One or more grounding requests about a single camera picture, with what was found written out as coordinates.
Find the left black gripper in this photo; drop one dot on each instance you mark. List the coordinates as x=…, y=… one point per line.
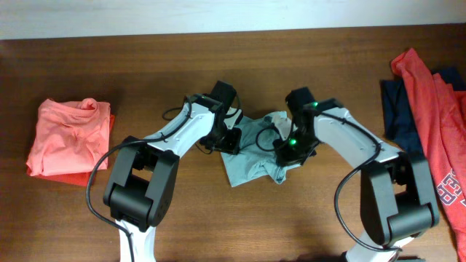
x=231, y=145

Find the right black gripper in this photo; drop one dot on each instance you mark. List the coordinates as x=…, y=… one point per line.
x=283, y=157

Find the light blue t-shirt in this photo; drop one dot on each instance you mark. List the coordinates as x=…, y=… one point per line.
x=255, y=158

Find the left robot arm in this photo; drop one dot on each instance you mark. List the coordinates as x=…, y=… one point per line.
x=141, y=185

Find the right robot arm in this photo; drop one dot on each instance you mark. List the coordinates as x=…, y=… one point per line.
x=397, y=195

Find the navy blue garment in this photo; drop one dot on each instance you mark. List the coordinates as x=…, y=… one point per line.
x=404, y=123

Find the red printed shirt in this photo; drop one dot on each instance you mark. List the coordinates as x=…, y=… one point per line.
x=448, y=175

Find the folded pink shirt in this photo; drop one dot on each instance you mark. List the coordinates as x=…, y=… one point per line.
x=70, y=137

